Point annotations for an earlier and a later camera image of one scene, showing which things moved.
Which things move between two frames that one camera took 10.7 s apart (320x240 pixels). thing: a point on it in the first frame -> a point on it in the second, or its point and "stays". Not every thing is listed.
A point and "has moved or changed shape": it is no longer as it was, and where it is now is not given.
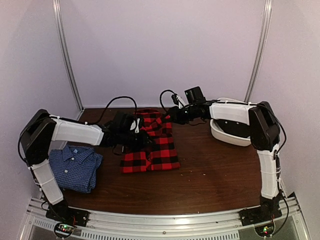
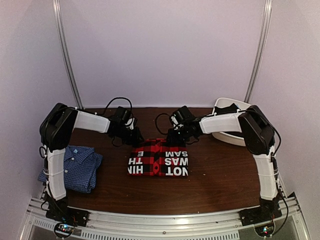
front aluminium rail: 224,225 stays
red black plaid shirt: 163,155 has moved or changed shape
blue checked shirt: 75,168 stays
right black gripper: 176,116 -> 174,139
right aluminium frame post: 255,66 stays
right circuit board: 266,230 stays
